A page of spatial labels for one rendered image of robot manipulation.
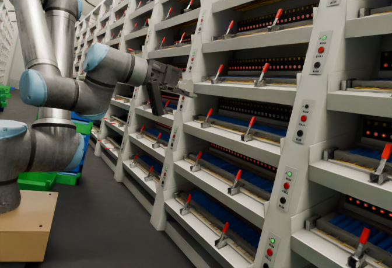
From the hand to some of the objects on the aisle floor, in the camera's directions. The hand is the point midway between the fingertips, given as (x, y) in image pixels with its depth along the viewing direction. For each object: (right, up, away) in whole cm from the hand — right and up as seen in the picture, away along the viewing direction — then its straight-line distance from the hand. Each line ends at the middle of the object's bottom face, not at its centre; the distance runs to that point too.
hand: (192, 97), depth 98 cm
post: (-12, -63, +45) cm, 79 cm away
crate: (-88, -44, +74) cm, 123 cm away
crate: (-93, -43, +49) cm, 114 cm away
